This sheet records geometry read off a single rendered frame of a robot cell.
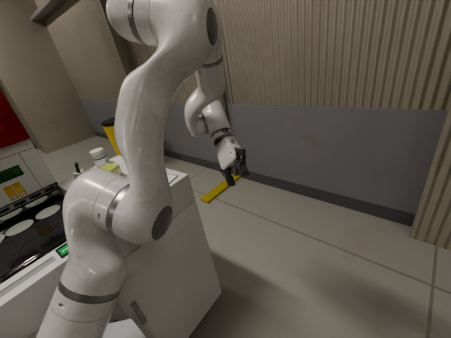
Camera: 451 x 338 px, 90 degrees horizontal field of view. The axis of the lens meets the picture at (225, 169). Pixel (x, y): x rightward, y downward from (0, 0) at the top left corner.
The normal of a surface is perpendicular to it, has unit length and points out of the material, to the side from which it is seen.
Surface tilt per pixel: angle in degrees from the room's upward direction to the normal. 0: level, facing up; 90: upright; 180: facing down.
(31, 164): 90
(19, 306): 90
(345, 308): 0
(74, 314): 63
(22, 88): 90
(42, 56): 90
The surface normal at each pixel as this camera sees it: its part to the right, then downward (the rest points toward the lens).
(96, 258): 0.59, -0.73
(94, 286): 0.51, 0.02
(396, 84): -0.64, 0.46
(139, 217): 0.11, 0.11
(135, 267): 0.79, 0.18
